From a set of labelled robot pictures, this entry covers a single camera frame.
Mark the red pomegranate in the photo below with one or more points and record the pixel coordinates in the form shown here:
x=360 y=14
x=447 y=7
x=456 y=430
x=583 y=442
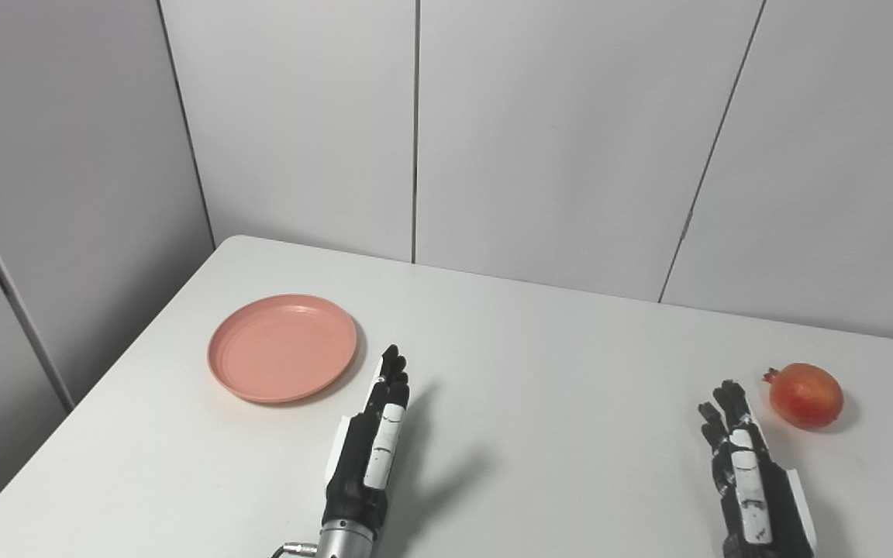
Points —
x=805 y=396

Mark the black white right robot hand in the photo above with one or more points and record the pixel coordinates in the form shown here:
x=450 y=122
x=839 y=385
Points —
x=776 y=511

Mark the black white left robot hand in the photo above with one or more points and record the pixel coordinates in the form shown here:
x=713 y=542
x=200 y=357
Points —
x=353 y=473

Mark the pink round plate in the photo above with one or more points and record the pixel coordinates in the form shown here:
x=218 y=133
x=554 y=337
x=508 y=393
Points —
x=282 y=349

